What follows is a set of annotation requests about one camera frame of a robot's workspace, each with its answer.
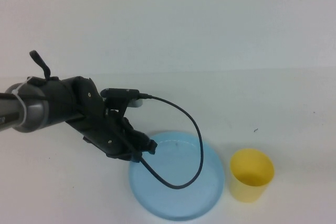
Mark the light blue round plate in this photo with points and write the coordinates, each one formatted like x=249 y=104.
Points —
x=183 y=203

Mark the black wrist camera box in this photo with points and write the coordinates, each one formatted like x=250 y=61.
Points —
x=120 y=94

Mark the white zip tie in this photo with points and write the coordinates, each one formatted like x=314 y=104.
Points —
x=22 y=103

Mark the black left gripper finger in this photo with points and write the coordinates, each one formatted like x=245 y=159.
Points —
x=132 y=153
x=144 y=141

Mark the yellow plastic cup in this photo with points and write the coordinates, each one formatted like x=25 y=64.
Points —
x=249 y=193

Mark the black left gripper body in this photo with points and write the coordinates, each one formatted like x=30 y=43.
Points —
x=92 y=119

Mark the grey and black left robot arm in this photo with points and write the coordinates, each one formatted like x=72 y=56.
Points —
x=34 y=111

